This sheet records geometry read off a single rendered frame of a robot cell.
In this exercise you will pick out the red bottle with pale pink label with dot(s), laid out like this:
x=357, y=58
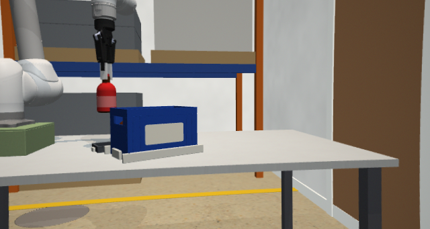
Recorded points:
x=106, y=96

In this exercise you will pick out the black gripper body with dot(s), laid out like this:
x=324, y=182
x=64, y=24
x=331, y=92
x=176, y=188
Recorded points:
x=104, y=26

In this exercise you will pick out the blue crate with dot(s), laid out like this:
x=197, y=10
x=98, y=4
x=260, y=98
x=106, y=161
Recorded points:
x=152, y=128

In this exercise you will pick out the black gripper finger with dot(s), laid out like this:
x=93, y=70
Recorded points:
x=110, y=55
x=101, y=54

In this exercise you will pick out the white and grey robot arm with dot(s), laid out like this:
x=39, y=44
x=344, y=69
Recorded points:
x=32, y=81

